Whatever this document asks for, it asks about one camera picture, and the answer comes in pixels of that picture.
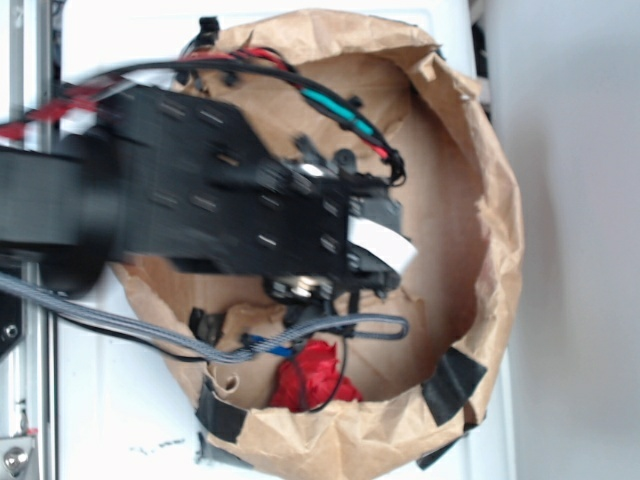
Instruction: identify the black tape strip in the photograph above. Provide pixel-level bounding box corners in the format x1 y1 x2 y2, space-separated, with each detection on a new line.
421 347 488 426
196 379 248 443

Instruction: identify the black wire bundle with sleeves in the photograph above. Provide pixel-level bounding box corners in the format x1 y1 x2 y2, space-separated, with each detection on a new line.
74 47 407 187

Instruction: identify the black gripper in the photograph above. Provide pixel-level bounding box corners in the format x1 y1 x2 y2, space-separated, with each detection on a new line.
265 136 404 328

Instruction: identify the red crumpled ball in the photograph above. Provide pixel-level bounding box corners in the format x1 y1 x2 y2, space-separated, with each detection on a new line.
268 340 363 413

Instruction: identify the white flat ribbon cable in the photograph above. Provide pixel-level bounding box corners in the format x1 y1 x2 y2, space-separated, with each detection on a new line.
348 215 419 276

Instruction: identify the brown paper bag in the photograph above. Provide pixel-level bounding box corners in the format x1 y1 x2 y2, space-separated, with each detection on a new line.
112 8 525 480

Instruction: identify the aluminium rail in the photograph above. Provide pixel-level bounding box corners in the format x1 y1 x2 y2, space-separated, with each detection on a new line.
0 0 61 480

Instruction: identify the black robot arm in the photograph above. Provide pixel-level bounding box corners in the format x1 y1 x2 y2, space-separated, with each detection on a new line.
1 86 401 307

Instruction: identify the black tape strip left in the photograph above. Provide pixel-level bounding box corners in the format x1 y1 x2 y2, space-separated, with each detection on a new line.
196 379 248 443

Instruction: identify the grey ribbon cable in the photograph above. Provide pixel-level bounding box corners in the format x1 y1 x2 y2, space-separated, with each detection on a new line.
0 272 410 365

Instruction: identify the black tape strip right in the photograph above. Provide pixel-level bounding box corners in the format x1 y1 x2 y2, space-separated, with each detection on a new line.
421 347 488 426

